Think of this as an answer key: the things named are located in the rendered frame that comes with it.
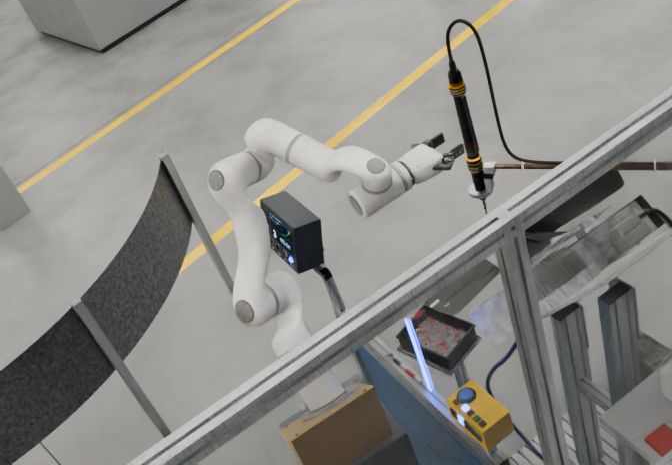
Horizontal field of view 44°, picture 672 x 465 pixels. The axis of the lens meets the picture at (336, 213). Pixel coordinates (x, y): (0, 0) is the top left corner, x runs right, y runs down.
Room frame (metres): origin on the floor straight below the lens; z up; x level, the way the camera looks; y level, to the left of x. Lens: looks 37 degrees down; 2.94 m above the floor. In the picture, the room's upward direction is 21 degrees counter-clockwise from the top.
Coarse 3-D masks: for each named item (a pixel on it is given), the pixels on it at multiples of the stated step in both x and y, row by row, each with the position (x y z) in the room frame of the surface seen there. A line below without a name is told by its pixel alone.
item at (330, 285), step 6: (324, 270) 2.23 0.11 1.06; (324, 282) 2.22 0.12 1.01; (330, 282) 2.22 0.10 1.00; (330, 288) 2.21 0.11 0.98; (336, 288) 2.21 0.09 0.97; (330, 294) 2.21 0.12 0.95; (336, 294) 2.21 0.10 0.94; (336, 300) 2.21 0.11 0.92; (336, 306) 2.20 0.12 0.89; (342, 306) 2.21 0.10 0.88
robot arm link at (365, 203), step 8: (392, 168) 1.75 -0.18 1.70; (392, 176) 1.73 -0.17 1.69; (360, 184) 1.73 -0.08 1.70; (392, 184) 1.71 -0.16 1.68; (400, 184) 1.72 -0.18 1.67; (352, 192) 1.72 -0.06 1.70; (360, 192) 1.71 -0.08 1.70; (368, 192) 1.70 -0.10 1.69; (376, 192) 1.69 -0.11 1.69; (384, 192) 1.69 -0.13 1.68; (392, 192) 1.71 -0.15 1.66; (400, 192) 1.72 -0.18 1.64; (352, 200) 1.72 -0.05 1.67; (360, 200) 1.69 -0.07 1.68; (368, 200) 1.69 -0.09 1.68; (376, 200) 1.69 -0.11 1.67; (384, 200) 1.70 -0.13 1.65; (392, 200) 1.71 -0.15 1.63; (360, 208) 1.69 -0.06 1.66; (368, 208) 1.68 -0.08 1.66; (376, 208) 1.69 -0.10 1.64; (368, 216) 1.69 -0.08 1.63
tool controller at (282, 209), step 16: (272, 208) 2.41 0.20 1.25; (288, 208) 2.39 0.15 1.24; (304, 208) 2.37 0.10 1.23; (272, 224) 2.40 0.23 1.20; (288, 224) 2.29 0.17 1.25; (304, 224) 2.27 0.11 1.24; (320, 224) 2.28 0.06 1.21; (288, 240) 2.29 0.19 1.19; (304, 240) 2.26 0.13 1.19; (320, 240) 2.28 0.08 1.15; (288, 256) 2.30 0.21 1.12; (304, 256) 2.25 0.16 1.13; (320, 256) 2.27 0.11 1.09
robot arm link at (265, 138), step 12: (264, 120) 2.00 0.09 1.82; (276, 120) 2.00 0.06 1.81; (252, 132) 1.99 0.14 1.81; (264, 132) 1.96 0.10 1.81; (276, 132) 1.95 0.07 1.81; (288, 132) 1.94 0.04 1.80; (300, 132) 1.95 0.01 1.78; (252, 144) 1.98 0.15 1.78; (264, 144) 1.95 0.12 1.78; (276, 144) 1.93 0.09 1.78; (288, 144) 1.91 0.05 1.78; (252, 156) 2.05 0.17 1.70; (264, 156) 1.98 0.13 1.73; (276, 156) 1.93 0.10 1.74; (264, 168) 2.04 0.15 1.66
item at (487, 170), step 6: (486, 162) 1.84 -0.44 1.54; (492, 162) 1.83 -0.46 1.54; (486, 168) 1.82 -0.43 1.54; (492, 168) 1.81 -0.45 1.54; (486, 174) 1.82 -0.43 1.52; (492, 174) 1.81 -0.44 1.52; (486, 180) 1.82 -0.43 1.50; (492, 180) 1.83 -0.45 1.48; (486, 186) 1.82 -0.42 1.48; (492, 186) 1.82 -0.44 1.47; (474, 192) 1.84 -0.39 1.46; (480, 192) 1.83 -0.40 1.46; (486, 192) 1.82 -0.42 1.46; (480, 198) 1.82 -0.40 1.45
